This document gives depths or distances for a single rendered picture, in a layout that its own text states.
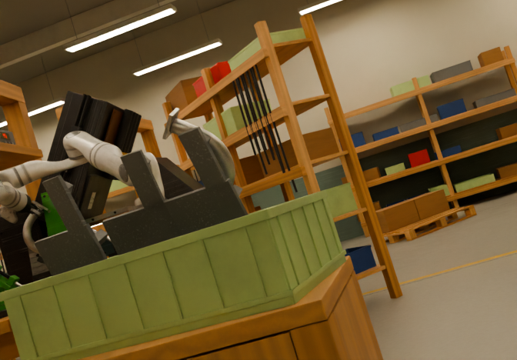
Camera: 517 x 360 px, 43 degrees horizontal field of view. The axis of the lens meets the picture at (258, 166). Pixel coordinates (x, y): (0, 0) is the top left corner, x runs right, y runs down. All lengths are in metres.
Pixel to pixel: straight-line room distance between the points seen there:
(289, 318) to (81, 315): 0.43
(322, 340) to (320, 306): 0.06
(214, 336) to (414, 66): 10.37
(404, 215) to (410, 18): 3.86
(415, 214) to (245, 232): 8.06
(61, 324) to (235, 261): 0.40
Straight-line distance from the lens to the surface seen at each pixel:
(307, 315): 1.13
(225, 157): 1.27
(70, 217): 1.43
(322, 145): 5.12
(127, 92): 12.30
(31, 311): 1.42
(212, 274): 1.18
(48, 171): 2.34
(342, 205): 5.11
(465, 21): 11.56
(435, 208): 9.40
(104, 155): 2.10
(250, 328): 1.15
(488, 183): 10.76
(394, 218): 8.92
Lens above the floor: 0.96
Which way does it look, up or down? 4 degrees up
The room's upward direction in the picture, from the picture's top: 18 degrees counter-clockwise
